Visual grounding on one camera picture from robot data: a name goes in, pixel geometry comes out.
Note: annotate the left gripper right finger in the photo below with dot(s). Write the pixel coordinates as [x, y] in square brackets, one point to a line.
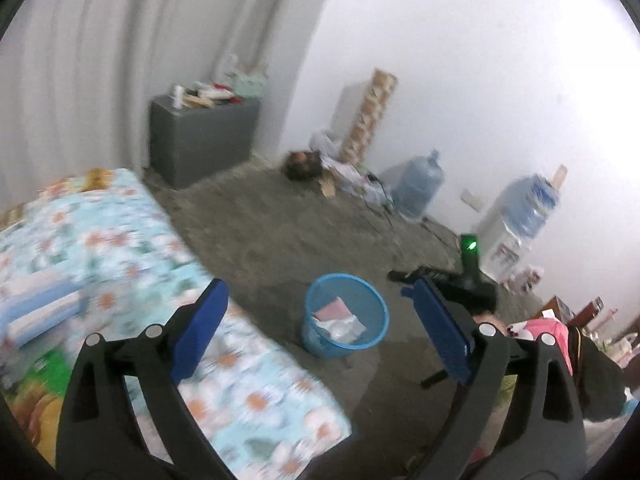
[542, 437]

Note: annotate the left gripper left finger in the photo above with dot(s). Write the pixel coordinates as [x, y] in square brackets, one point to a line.
[98, 435]

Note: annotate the blue mesh trash bin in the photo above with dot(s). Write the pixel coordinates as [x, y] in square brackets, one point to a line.
[343, 314]

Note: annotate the water dispenser with bottle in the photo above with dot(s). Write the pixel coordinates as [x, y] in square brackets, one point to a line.
[518, 216]

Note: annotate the blue water jug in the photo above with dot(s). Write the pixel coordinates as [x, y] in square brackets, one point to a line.
[417, 186]

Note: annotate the floral blue tablecloth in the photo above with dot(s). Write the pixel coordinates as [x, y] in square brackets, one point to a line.
[97, 254]

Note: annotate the brown basket on floor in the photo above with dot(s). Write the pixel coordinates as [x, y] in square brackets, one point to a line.
[303, 166]

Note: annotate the patterned tall box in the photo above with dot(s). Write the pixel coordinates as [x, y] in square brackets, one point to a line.
[371, 111]

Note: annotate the grey cabinet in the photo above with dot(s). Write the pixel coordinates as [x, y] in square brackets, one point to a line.
[191, 144]

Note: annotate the clutter on cabinet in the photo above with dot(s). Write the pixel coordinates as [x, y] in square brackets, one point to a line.
[233, 82]

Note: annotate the grey curtain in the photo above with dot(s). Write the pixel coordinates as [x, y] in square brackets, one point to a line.
[78, 76]

